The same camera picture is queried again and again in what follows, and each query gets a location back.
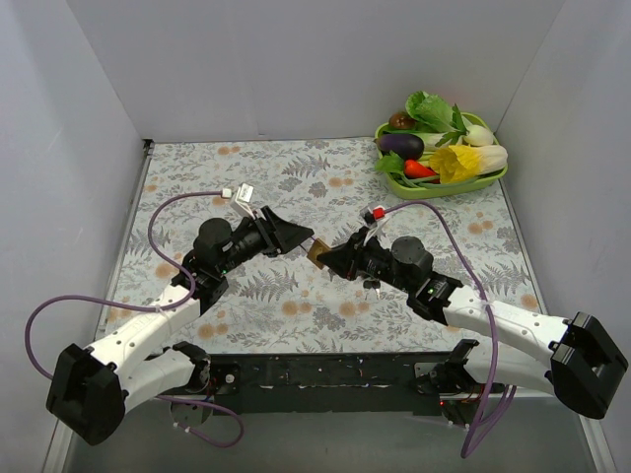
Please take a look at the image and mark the black headed keys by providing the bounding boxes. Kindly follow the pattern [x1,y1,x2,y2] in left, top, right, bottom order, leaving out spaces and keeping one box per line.
[363,279,382,300]

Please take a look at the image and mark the brass padlock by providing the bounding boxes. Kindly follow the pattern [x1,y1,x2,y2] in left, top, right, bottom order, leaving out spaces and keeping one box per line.
[299,236,330,270]

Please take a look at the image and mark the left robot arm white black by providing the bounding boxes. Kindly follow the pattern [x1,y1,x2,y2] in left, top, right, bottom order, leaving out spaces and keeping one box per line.
[45,207,314,445]

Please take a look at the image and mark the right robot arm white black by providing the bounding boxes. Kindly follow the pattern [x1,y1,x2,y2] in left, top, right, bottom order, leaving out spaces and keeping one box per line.
[310,229,629,420]

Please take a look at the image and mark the floral patterned mat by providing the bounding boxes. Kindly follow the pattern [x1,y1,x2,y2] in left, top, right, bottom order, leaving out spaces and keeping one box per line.
[101,138,539,354]

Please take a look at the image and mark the red toy pepper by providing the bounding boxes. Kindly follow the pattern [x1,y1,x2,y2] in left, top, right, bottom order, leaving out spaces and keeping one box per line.
[403,160,438,179]

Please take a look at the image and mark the green plastic tray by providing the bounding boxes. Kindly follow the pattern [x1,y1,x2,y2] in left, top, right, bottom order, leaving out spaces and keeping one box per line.
[374,111,509,201]

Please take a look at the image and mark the purple toy eggplant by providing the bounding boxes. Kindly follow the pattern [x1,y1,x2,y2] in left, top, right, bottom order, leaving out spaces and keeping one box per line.
[376,134,425,160]

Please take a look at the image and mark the yellow toy cabbage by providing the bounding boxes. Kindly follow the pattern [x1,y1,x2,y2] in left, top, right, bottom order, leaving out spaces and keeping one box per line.
[429,145,508,184]

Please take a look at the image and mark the brown toy mushroom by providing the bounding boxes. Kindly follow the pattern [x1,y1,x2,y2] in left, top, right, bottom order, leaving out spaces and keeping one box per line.
[388,111,416,130]

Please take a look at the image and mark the green toy lettuce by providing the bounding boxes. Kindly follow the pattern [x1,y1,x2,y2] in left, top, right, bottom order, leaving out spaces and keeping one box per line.
[405,91,467,135]

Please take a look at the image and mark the white toy radish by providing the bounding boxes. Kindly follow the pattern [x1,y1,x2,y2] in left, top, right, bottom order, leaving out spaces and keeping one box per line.
[463,124,495,147]

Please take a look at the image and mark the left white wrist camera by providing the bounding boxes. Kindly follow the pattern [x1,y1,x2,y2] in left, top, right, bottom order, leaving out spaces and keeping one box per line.
[230,183,255,219]

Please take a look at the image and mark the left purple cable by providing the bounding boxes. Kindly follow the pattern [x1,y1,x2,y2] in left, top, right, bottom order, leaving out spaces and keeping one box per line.
[24,189,245,448]

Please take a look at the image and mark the purple cable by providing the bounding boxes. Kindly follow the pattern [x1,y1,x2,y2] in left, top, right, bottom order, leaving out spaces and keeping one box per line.
[24,189,245,448]
[384,200,518,459]

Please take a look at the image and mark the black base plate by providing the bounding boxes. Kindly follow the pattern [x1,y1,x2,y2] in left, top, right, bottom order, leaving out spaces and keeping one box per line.
[207,352,483,416]

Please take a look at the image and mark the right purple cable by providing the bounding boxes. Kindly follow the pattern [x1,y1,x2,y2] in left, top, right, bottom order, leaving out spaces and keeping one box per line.
[384,200,518,459]

